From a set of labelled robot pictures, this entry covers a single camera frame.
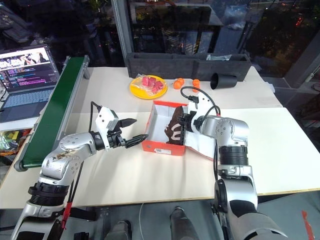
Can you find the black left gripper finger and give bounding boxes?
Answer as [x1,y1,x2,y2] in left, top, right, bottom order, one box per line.
[119,117,138,129]
[122,134,150,150]

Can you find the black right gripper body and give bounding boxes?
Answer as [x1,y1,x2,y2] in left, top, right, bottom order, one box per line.
[184,112,198,133]

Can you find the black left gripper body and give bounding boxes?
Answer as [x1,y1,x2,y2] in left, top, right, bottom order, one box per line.
[106,129,127,150]

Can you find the brown shoe with white logo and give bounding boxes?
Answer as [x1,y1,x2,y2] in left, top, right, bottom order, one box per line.
[163,106,186,146]

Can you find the orange cardboard shoebox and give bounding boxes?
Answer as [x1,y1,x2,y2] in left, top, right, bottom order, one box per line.
[141,99,216,162]

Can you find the yellow round plate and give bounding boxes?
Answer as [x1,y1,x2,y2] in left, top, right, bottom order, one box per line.
[129,74,168,99]

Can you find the bagged red meat cubes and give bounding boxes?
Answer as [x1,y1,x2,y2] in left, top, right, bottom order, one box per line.
[134,73,165,97]

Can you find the black plastic cup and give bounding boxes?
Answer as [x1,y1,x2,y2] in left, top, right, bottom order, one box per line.
[210,72,238,91]

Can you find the dark grey foam tray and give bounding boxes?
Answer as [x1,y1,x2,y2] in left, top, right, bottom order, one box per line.
[124,51,252,83]

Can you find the clear plastic bag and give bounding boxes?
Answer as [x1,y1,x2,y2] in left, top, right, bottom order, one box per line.
[205,53,233,62]

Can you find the green conveyor belt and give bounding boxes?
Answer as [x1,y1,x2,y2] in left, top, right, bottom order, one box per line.
[13,55,91,173]

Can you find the dark rounded shape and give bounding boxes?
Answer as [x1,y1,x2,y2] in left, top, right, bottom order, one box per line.
[169,205,195,240]

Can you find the colourful clutter pile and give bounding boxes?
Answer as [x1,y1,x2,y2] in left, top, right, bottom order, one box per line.
[0,128,34,166]

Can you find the open grey laptop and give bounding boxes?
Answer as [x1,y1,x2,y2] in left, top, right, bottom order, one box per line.
[0,44,61,124]

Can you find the red floor tape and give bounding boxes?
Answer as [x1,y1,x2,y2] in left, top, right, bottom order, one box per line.
[300,209,316,240]

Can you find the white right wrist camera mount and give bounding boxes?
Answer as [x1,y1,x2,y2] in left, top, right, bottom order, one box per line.
[186,92,214,133]

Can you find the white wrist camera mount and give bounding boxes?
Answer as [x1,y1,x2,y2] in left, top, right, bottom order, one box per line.
[95,106,120,152]
[186,92,214,133]

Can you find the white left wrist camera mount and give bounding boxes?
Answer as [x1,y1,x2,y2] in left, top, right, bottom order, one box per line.
[95,106,120,152]

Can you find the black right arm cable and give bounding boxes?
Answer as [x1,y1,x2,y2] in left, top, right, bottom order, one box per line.
[180,85,222,181]

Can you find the thin white cable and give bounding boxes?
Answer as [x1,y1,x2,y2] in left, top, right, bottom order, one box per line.
[138,201,146,240]

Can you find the red cable tie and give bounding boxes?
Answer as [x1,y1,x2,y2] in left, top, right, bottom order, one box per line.
[61,201,74,230]

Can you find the aluminium frame post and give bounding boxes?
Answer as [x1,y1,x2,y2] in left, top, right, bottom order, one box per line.
[110,0,135,68]

